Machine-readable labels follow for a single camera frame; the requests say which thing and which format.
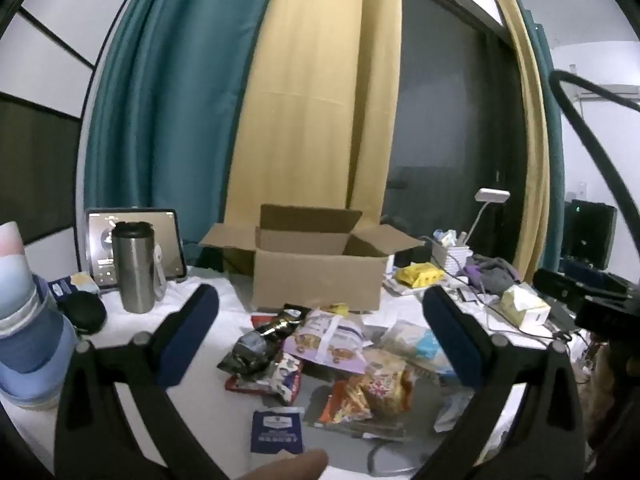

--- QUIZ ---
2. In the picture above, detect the orange snack bag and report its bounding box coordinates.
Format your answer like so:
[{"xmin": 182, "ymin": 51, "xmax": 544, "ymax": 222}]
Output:
[{"xmin": 317, "ymin": 349, "xmax": 417, "ymax": 427}]

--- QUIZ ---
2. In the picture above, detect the black cable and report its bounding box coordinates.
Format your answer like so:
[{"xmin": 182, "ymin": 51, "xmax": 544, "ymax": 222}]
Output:
[{"xmin": 549, "ymin": 70, "xmax": 640, "ymax": 246}]

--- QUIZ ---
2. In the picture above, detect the dark chair backrest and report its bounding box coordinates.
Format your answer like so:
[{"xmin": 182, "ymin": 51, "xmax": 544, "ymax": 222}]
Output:
[{"xmin": 381, "ymin": 215, "xmax": 412, "ymax": 235}]

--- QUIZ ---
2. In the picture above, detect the white desk lamp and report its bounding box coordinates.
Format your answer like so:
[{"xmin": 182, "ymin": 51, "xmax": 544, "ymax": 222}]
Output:
[{"xmin": 457, "ymin": 187, "xmax": 511, "ymax": 248}]

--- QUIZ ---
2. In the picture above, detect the wide yellow curtain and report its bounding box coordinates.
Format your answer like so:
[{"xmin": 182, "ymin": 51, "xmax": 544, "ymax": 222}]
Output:
[{"xmin": 225, "ymin": 0, "xmax": 403, "ymax": 241}]

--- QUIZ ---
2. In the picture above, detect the white table cloth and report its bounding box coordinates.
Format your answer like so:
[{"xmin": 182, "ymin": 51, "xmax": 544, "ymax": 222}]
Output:
[{"xmin": 10, "ymin": 262, "xmax": 551, "ymax": 480}]

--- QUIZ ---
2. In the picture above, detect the white crumpled wrapper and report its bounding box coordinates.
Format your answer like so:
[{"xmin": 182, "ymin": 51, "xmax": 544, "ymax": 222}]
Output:
[{"xmin": 432, "ymin": 390, "xmax": 473, "ymax": 433}]

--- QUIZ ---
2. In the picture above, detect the narrow teal curtain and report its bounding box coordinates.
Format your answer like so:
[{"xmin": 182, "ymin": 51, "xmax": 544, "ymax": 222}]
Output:
[{"xmin": 515, "ymin": 0, "xmax": 566, "ymax": 273}]

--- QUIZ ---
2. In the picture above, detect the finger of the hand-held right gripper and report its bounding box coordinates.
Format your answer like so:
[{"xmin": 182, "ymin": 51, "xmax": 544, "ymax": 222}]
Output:
[{"xmin": 532, "ymin": 269, "xmax": 583, "ymax": 306}]

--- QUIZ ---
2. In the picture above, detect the white air conditioner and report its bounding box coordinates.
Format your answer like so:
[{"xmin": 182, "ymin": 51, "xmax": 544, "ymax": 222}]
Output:
[{"xmin": 565, "ymin": 82, "xmax": 640, "ymax": 102}]

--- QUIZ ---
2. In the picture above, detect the cardboard box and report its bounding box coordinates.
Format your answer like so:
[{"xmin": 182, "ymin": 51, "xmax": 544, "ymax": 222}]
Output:
[{"xmin": 199, "ymin": 203, "xmax": 425, "ymax": 312}]

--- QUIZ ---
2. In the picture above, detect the dark grey snack packet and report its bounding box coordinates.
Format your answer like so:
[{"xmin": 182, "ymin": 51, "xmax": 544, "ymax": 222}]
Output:
[{"xmin": 217, "ymin": 332, "xmax": 283, "ymax": 376}]

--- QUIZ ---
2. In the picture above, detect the dark glass window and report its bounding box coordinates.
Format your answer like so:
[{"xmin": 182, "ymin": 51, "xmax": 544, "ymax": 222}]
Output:
[{"xmin": 385, "ymin": 0, "xmax": 526, "ymax": 271}]

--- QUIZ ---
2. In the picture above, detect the person's left hand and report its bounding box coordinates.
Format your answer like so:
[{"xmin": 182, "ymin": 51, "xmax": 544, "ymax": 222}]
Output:
[{"xmin": 234, "ymin": 449, "xmax": 330, "ymax": 480}]

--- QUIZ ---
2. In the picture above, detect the tablet computer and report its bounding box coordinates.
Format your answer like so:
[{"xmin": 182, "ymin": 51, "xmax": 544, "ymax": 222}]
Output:
[{"xmin": 84, "ymin": 207, "xmax": 188, "ymax": 291}]

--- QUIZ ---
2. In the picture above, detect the black gold snack packet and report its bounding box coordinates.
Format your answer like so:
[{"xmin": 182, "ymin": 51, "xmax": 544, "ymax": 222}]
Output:
[{"xmin": 252, "ymin": 303, "xmax": 307, "ymax": 343}]

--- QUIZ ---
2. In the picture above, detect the red white snack packet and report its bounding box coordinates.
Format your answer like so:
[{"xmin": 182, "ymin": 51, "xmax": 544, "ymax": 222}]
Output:
[{"xmin": 225, "ymin": 352, "xmax": 304, "ymax": 407}]

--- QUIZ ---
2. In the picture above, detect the narrow yellow curtain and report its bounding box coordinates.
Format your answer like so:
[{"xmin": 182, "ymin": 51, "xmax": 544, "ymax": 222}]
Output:
[{"xmin": 492, "ymin": 0, "xmax": 551, "ymax": 283}]

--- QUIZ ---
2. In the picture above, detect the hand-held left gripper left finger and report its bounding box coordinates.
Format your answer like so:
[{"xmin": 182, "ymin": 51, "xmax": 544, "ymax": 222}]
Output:
[{"xmin": 54, "ymin": 284, "xmax": 226, "ymax": 480}]

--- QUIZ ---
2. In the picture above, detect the pale yellow tissue box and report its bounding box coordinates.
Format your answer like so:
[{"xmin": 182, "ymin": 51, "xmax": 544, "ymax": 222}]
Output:
[{"xmin": 500, "ymin": 284, "xmax": 552, "ymax": 328}]

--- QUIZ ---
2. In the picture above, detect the small dark blue packet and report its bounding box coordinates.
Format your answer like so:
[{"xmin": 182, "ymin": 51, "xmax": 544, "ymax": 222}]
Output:
[{"xmin": 249, "ymin": 407, "xmax": 306, "ymax": 456}]

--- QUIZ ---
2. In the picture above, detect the blue striped plush cushion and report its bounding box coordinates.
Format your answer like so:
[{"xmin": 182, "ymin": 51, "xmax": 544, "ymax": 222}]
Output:
[{"xmin": 0, "ymin": 220, "xmax": 81, "ymax": 408}]

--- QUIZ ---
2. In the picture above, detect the white blue snack packet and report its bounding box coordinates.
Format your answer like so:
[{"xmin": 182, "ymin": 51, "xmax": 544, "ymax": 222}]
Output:
[{"xmin": 380, "ymin": 320, "xmax": 453, "ymax": 376}]

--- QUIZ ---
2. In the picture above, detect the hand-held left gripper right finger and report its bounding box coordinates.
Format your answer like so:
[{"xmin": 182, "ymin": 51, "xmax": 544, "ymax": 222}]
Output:
[{"xmin": 422, "ymin": 285, "xmax": 586, "ymax": 480}]

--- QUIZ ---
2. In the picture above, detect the black round pouch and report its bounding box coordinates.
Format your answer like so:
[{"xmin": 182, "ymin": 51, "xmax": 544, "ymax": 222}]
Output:
[{"xmin": 55, "ymin": 291, "xmax": 108, "ymax": 333}]

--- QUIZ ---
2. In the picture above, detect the wide teal curtain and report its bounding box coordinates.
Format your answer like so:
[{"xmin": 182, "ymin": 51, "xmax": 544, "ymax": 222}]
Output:
[{"xmin": 82, "ymin": 0, "xmax": 283, "ymax": 271}]

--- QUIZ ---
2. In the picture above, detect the blue tissue packet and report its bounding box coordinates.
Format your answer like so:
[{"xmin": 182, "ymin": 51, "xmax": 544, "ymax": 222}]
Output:
[{"xmin": 47, "ymin": 272, "xmax": 101, "ymax": 302}]

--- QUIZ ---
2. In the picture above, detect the yellow cloth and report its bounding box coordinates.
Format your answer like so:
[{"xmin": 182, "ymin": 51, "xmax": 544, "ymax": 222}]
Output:
[{"xmin": 396, "ymin": 261, "xmax": 446, "ymax": 288}]

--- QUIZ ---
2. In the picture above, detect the steel travel tumbler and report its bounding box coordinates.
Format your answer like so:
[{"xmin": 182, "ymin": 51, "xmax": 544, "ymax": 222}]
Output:
[{"xmin": 111, "ymin": 221, "xmax": 168, "ymax": 313}]

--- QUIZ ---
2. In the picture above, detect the purple cookie packet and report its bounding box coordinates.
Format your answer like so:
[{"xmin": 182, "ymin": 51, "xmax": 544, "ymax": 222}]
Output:
[{"xmin": 282, "ymin": 308, "xmax": 373, "ymax": 375}]

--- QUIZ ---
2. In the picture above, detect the grey cloth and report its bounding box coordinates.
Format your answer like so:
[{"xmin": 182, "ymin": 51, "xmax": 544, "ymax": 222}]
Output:
[{"xmin": 472, "ymin": 255, "xmax": 523, "ymax": 293}]

